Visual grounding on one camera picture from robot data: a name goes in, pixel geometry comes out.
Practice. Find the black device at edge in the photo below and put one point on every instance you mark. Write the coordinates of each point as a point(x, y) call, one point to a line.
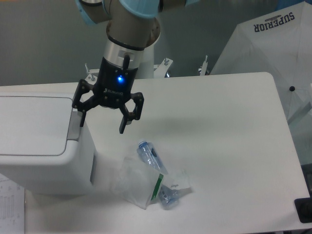
point(304, 209)

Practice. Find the white umbrella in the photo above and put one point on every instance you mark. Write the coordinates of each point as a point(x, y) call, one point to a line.
point(279, 43)

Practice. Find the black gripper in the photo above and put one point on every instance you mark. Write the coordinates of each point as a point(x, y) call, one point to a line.
point(112, 89)

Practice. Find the white metal base frame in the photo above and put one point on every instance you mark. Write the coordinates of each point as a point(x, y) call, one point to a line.
point(160, 71)

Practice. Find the clear bag green strip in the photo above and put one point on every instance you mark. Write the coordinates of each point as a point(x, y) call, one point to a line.
point(137, 182)

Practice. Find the white trash can lid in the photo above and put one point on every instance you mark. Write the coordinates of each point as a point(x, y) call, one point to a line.
point(34, 126)

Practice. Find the crushed blue plastic bottle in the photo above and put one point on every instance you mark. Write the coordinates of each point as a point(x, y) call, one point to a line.
point(168, 197)

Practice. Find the grey lid push button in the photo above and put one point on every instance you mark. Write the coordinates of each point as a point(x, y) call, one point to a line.
point(74, 126)

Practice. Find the printed paper sheet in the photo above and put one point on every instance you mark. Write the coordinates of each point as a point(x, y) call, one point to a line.
point(12, 207)

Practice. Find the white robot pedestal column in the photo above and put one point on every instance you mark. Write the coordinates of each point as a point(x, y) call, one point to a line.
point(147, 63)

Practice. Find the clear plastic water bottle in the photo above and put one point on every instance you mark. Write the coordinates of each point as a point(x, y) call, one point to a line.
point(148, 155)

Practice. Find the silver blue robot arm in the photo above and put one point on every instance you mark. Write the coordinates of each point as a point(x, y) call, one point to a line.
point(132, 27)

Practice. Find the crumpled clear plastic wrapper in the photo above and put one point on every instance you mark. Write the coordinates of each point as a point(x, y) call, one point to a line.
point(177, 180)

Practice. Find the white trash can body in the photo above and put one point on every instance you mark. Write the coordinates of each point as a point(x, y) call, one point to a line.
point(70, 173)

